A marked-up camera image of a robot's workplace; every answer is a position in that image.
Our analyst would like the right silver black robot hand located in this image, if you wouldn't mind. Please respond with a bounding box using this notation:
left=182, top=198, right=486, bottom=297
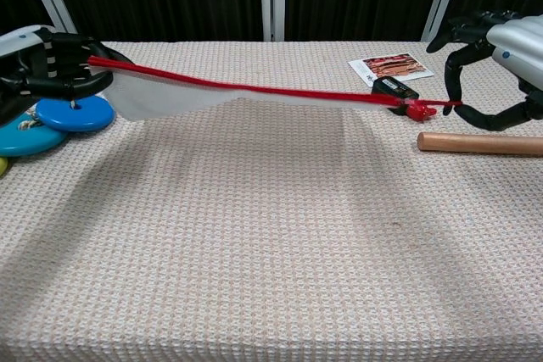
left=426, top=9, right=543, bottom=132

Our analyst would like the blue wooden disc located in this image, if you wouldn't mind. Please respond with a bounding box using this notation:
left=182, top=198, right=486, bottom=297
left=35, top=95, right=116, bottom=133

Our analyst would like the black bottle with red cap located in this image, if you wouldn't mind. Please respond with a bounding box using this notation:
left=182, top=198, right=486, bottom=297
left=371, top=75, right=438, bottom=122

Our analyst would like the beige string through discs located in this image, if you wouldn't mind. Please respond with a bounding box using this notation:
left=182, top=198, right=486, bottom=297
left=17, top=98, right=82, bottom=131

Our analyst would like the white mesh pouch red zipper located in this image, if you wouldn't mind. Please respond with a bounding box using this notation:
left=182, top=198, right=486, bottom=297
left=87, top=55, right=463, bottom=122

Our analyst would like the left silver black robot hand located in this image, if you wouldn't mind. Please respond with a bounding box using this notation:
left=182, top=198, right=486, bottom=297
left=0, top=25, right=137, bottom=125

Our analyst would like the wooden round stick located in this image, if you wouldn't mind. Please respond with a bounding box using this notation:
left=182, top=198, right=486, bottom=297
left=417, top=131, right=543, bottom=157

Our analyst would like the large teal wooden disc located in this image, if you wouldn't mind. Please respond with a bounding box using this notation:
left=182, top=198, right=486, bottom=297
left=0, top=118, right=69, bottom=158

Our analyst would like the photo postcard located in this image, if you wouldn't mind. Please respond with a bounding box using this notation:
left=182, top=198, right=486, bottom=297
left=347, top=53, right=435, bottom=83

